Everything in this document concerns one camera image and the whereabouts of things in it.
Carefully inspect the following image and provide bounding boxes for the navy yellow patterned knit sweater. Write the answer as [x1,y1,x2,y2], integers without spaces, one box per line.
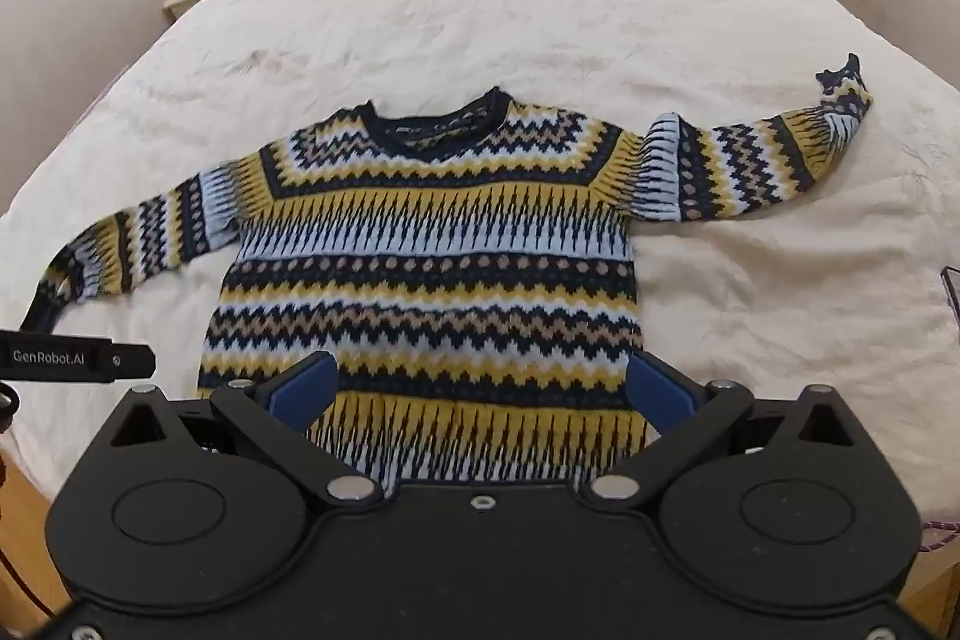
[21,53,876,487]

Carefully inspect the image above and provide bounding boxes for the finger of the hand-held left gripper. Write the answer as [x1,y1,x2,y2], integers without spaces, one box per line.
[112,342,157,379]

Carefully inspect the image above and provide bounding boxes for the dark phone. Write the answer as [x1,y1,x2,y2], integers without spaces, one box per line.
[940,265,960,327]

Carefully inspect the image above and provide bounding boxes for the purple braided cord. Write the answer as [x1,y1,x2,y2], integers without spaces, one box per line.
[918,518,960,552]

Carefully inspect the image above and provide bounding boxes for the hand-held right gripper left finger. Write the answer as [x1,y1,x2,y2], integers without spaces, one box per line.
[111,351,380,506]

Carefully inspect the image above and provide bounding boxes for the bed with cream blanket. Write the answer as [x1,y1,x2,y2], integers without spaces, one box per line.
[0,0,960,510]

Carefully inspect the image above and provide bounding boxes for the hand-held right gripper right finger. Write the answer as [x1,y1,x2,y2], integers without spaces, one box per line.
[581,351,860,506]

